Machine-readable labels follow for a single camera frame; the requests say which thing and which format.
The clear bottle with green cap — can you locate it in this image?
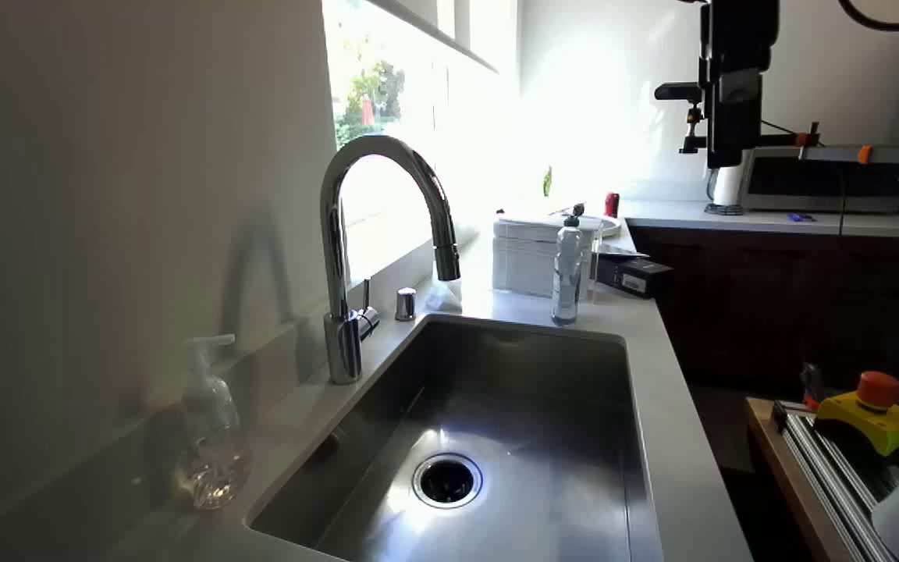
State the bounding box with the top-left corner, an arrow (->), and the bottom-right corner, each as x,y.
552,215 -> 585,326

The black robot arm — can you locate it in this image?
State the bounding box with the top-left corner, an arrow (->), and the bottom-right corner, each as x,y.
657,0 -> 819,169

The small chrome sink button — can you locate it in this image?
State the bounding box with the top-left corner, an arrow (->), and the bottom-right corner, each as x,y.
395,288 -> 416,321

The white rectangular container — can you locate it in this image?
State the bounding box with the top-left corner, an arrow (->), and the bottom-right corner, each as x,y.
494,212 -> 565,296

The chrome gooseneck kitchen faucet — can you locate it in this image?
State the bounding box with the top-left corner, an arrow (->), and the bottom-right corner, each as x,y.
320,134 -> 462,381

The stainless steel sink basin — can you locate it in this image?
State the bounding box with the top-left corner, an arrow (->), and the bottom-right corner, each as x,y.
253,318 -> 663,562

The small red cup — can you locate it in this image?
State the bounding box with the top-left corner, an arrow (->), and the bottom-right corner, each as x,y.
602,195 -> 620,220

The small black box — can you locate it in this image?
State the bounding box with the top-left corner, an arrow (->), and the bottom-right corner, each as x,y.
619,260 -> 671,296

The dark wood cabinet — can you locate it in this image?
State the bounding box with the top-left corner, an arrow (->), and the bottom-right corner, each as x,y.
635,224 -> 899,398

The yellow emergency stop button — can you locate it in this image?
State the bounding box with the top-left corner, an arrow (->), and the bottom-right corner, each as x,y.
815,371 -> 899,457

